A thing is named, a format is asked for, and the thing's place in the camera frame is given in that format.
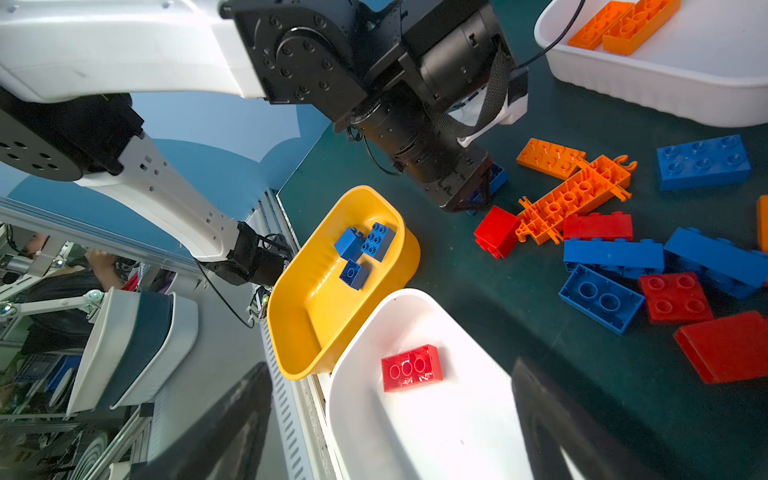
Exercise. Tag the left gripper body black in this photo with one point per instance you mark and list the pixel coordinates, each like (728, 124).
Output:
(451, 177)

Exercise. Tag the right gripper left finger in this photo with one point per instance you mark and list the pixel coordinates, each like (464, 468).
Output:
(227, 442)

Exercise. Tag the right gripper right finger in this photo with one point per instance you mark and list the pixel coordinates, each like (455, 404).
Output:
(555, 438)

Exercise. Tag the blue 2x4 brick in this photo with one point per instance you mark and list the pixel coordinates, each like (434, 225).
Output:
(483, 196)

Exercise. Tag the red cube brick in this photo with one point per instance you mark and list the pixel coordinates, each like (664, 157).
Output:
(497, 233)

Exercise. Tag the blue 2x3 lego brick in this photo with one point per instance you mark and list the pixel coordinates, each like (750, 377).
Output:
(378, 241)

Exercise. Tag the red 2x4 lego brick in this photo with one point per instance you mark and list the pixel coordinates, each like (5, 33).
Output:
(412, 368)

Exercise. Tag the small blue 2x2 brick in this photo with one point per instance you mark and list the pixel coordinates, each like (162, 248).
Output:
(354, 274)

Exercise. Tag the small orange lego brick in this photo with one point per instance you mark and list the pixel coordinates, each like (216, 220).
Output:
(590, 36)

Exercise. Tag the orange 2x4 lego brick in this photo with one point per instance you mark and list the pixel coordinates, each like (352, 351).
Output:
(638, 24)

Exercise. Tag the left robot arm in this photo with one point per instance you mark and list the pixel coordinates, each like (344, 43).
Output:
(422, 80)

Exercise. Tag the near white plastic bin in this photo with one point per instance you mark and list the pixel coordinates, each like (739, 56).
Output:
(465, 426)

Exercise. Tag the white plastic bin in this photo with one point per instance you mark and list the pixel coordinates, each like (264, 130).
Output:
(708, 63)
(465, 426)

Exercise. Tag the orange lego chassis piece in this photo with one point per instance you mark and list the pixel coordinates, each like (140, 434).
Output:
(593, 185)

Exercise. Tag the blue 2x2 open brick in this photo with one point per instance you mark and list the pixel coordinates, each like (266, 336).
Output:
(605, 301)

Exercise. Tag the yellow plastic bin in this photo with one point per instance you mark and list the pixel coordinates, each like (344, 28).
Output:
(312, 313)

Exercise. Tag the red long brick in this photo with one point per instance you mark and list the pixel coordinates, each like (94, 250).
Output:
(608, 227)

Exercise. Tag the red 2x2 plate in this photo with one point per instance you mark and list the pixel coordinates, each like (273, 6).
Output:
(675, 298)

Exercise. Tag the blue long brick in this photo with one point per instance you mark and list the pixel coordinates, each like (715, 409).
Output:
(621, 257)
(717, 262)

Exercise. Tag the red sloped brick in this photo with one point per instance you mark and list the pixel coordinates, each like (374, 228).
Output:
(726, 350)

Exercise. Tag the blue long brick right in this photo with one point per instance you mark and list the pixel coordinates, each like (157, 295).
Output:
(717, 262)

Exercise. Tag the blue 2x3 brick far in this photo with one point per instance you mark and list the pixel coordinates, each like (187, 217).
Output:
(704, 163)

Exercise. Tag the far white plastic bin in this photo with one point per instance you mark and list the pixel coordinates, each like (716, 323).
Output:
(708, 63)

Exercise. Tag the orange 2x4 plate right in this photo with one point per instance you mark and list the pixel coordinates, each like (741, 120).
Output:
(762, 223)

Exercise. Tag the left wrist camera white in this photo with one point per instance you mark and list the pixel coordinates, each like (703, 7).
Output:
(513, 107)

